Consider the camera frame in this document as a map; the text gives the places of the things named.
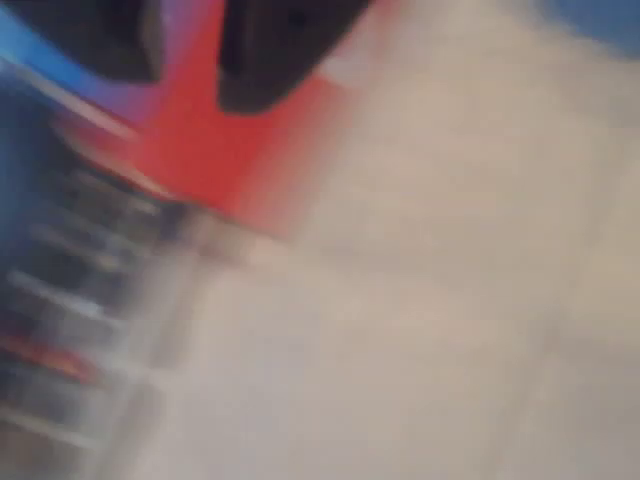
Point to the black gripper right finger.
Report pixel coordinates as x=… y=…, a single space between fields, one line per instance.
x=280 y=50

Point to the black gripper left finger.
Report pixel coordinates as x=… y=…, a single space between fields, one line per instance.
x=100 y=35

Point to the blue plastic cup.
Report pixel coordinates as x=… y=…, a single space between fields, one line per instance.
x=590 y=20

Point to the blue panel object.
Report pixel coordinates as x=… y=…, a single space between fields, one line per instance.
x=75 y=85

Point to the red flat object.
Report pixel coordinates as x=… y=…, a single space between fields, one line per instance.
x=200 y=140

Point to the dark slatted object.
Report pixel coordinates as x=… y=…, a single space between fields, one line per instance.
x=65 y=250

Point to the white cloth with coloured stripes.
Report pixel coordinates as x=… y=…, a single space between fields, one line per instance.
x=425 y=300

